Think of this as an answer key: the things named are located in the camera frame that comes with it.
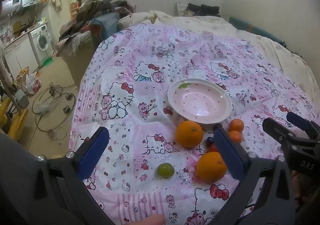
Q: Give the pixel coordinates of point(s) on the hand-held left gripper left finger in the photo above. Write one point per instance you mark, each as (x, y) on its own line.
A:
(93, 151)

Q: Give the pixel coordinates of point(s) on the white plastic bag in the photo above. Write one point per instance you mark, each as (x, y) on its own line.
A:
(32, 82)

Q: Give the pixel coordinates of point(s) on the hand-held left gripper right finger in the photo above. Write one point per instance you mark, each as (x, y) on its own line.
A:
(228, 154)

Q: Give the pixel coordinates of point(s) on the person's left hand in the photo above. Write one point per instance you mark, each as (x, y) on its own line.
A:
(150, 220)

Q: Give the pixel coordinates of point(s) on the yellow wooden stool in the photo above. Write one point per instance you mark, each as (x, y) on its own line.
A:
(18, 119)

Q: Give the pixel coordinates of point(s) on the black clothes heap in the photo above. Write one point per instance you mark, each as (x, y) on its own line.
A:
(203, 9)

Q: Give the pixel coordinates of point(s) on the green dustpan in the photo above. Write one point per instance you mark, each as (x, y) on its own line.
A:
(47, 61)

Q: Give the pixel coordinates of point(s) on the grey box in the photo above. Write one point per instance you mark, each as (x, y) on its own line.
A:
(21, 98)

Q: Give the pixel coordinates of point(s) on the plastic drawer rack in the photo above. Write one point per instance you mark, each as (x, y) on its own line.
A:
(74, 9)

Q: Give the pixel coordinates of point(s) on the teal mat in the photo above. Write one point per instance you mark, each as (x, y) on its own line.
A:
(255, 30)

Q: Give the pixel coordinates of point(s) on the white printed bag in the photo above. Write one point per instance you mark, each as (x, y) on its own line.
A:
(182, 9)

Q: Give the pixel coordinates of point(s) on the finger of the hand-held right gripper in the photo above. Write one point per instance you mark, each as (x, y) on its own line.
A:
(301, 122)
(276, 128)

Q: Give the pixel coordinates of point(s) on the hanging cloth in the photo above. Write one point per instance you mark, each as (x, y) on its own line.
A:
(57, 2)

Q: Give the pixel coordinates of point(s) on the white base cabinet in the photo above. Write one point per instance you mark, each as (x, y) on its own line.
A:
(17, 57)

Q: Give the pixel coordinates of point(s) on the red cherry tomato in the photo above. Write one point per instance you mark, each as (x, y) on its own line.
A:
(212, 149)

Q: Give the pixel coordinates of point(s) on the wicker basket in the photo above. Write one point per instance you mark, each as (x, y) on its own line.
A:
(22, 77)

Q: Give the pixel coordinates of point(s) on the dark grape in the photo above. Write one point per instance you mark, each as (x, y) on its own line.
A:
(209, 141)

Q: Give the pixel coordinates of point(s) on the green citrus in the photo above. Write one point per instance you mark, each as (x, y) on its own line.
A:
(165, 170)

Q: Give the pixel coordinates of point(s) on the small mandarin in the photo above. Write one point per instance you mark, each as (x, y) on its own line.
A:
(237, 136)
(236, 124)

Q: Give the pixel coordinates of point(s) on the pile of dark clothes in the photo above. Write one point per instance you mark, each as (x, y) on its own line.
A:
(95, 9)

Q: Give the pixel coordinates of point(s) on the range hood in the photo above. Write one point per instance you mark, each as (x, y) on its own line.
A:
(11, 2)

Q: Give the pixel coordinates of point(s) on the pink cartoon printed blanket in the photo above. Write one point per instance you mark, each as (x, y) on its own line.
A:
(140, 84)

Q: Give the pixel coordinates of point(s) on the large orange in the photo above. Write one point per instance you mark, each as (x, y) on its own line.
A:
(210, 168)
(189, 133)

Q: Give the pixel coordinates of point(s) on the white washing machine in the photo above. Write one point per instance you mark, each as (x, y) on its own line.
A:
(41, 39)

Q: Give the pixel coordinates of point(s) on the pink dotted plate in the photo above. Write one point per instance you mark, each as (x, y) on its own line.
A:
(198, 101)

